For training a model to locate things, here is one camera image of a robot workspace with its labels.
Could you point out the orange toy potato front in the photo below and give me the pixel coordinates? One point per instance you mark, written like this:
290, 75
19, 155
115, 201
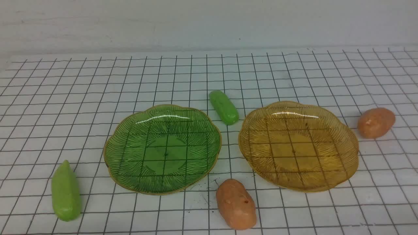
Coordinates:
236, 205

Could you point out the orange toy potato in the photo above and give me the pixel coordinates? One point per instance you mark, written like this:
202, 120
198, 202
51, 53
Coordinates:
236, 205
375, 123

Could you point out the small green toy cucumber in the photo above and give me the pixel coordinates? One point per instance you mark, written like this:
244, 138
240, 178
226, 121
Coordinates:
225, 109

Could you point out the green glass plate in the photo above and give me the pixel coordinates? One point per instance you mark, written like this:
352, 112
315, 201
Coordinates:
162, 150

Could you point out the amber glass plate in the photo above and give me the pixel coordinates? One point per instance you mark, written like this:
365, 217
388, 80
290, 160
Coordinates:
300, 147

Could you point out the white grid table mat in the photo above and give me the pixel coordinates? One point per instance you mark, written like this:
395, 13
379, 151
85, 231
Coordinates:
58, 112

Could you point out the orange toy potato right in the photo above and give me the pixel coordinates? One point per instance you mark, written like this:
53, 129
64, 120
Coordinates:
375, 123

